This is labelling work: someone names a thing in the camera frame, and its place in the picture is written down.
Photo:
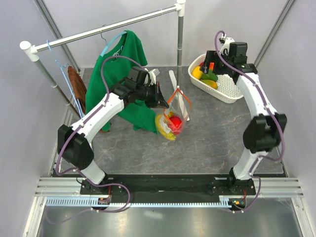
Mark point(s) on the brown towel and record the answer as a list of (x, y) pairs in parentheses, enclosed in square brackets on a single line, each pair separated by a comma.
[(78, 87)]

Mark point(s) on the light blue hanger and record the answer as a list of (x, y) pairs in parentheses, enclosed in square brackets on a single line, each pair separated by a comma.
[(62, 67)]

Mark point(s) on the slotted cable duct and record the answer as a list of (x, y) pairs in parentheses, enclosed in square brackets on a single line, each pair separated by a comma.
[(106, 202)]

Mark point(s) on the yellow green mango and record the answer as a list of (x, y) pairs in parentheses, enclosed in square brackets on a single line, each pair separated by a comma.
[(210, 83)]

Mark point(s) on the white clothes rack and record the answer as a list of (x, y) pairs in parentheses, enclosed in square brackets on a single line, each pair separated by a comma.
[(32, 50)]

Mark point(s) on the yellow banana bunch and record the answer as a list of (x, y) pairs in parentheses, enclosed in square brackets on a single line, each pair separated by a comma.
[(165, 126)]

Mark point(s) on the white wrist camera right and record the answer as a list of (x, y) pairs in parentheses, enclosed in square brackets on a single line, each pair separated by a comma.
[(225, 41)]

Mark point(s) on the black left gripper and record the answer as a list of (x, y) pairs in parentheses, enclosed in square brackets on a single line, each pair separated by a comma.
[(152, 103)]

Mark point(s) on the clear zip top bag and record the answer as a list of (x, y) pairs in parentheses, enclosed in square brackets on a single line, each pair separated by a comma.
[(180, 105)]

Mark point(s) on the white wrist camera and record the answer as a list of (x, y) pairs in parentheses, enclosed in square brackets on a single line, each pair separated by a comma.
[(151, 78), (225, 41)]

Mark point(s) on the red apple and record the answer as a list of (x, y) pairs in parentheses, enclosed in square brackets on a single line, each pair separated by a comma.
[(175, 124)]

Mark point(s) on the green bell pepper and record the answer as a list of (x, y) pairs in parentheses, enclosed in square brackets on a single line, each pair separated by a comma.
[(209, 76)]

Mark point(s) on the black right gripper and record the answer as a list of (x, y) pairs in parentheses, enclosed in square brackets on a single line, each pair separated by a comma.
[(212, 56)]

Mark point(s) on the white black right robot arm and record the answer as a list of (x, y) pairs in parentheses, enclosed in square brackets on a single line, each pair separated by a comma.
[(265, 130)]

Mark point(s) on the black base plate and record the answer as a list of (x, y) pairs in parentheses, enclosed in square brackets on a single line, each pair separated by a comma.
[(169, 188)]

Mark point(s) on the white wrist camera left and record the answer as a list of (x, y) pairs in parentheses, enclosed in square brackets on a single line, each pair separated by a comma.
[(151, 78)]

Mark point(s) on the white plastic basket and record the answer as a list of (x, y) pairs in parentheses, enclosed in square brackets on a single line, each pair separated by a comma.
[(227, 91)]

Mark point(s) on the aluminium frame rail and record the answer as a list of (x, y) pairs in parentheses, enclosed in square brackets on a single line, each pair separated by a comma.
[(278, 187)]

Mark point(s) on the blue shirt hanger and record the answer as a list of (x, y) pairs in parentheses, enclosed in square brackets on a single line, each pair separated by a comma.
[(108, 44)]

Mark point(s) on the yellow lemon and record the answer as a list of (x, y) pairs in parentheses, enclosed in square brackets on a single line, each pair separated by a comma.
[(197, 73)]

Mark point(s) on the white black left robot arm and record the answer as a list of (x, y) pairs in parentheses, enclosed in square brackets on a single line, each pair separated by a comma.
[(74, 141)]

